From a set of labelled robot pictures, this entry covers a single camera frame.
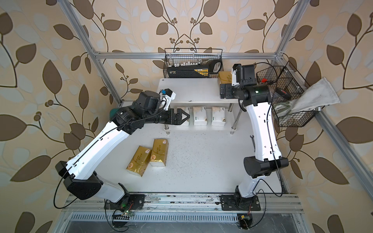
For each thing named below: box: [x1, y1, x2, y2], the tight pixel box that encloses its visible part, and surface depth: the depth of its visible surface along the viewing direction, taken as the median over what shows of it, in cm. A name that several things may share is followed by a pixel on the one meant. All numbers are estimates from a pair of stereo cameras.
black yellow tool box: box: [167, 58, 223, 79], surface depth 84 cm
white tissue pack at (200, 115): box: [192, 106, 208, 126], surface depth 100 cm
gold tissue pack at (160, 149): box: [149, 138, 170, 167], surface depth 88 cm
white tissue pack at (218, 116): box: [211, 106, 226, 127], surface depth 98 cm
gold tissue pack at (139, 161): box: [125, 145, 153, 178], surface depth 84 cm
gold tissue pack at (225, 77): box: [218, 70, 233, 84], surface depth 76 cm
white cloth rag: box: [273, 77, 341, 117], surface depth 61 cm
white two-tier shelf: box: [156, 78, 240, 135], surface depth 86 cm
